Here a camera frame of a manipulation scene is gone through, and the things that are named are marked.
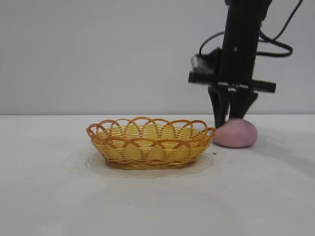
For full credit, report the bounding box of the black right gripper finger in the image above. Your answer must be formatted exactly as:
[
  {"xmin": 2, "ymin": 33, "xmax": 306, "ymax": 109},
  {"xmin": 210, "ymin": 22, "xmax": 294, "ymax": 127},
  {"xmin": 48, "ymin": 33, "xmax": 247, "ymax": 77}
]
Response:
[
  {"xmin": 230, "ymin": 90, "xmax": 259, "ymax": 120},
  {"xmin": 208, "ymin": 86, "xmax": 231, "ymax": 128}
]

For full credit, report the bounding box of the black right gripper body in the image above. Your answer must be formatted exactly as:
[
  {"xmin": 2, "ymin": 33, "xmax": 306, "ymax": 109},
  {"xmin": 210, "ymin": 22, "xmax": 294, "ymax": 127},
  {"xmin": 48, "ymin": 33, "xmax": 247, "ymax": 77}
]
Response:
[{"xmin": 188, "ymin": 24, "xmax": 276, "ymax": 93}]

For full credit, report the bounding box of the pink peach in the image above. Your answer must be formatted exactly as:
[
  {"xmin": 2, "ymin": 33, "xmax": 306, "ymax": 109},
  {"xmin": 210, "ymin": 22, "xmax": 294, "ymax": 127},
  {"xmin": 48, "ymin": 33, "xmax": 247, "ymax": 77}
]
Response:
[{"xmin": 213, "ymin": 118, "xmax": 258, "ymax": 148}]

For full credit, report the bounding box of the yellow woven wicker basket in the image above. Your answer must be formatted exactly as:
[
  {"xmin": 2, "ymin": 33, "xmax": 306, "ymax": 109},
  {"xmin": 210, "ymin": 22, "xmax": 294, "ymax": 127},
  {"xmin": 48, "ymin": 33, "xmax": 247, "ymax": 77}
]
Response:
[{"xmin": 86, "ymin": 117, "xmax": 217, "ymax": 170}]

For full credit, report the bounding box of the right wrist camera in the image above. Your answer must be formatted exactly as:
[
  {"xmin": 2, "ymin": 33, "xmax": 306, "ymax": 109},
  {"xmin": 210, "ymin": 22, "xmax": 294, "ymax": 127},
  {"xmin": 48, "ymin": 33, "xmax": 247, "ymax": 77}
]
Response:
[{"xmin": 190, "ymin": 47, "xmax": 223, "ymax": 74}]

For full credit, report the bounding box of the black camera cable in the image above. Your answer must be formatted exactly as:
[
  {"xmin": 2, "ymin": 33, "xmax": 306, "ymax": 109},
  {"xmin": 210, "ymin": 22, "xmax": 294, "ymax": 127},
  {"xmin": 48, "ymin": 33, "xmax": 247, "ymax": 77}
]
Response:
[{"xmin": 198, "ymin": 31, "xmax": 226, "ymax": 57}]

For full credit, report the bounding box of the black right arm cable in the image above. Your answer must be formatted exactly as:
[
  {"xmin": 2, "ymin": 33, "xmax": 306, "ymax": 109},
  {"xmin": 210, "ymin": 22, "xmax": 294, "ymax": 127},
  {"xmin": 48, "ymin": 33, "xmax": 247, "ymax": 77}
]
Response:
[{"xmin": 257, "ymin": 0, "xmax": 304, "ymax": 59}]

